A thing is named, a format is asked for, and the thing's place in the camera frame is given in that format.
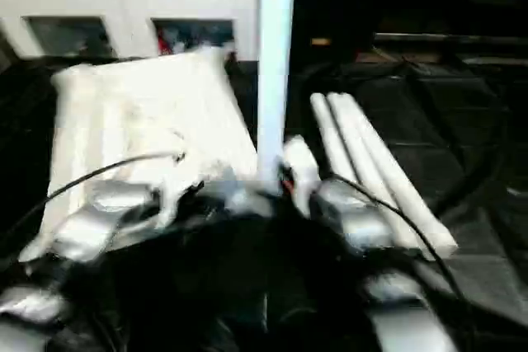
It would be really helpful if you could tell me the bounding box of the black case with label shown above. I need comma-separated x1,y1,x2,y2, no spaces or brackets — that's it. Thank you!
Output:
296,0,375,77

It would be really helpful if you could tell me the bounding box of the white glass-door cabinet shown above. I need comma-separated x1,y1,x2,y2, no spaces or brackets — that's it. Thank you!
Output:
0,0,261,60

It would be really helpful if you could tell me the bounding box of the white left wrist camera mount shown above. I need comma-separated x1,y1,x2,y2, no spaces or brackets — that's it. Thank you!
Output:
154,149,206,230

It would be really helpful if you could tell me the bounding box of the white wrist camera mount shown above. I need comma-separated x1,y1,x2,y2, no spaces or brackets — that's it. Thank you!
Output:
154,149,206,230
283,135,322,218

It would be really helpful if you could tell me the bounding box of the black plastic mat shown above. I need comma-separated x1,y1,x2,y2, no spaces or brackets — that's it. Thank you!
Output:
0,53,528,352

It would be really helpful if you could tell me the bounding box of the white plastic table top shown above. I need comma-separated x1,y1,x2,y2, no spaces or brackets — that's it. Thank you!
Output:
18,45,276,265

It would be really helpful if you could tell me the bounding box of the white plastic table leg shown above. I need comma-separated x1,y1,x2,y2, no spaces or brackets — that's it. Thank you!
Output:
336,92,460,257
325,92,435,261
256,0,299,195
309,92,361,183

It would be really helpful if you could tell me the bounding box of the black left wrist camera cable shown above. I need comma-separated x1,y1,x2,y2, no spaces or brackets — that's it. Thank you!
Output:
0,151,186,246

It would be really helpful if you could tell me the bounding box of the black television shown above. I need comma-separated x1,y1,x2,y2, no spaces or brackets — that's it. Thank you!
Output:
372,0,528,46

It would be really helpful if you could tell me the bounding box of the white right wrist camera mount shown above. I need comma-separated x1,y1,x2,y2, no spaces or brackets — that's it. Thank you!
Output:
283,135,322,218

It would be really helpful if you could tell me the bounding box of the red white bottle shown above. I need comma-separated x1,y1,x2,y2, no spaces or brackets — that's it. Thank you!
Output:
157,28,171,55

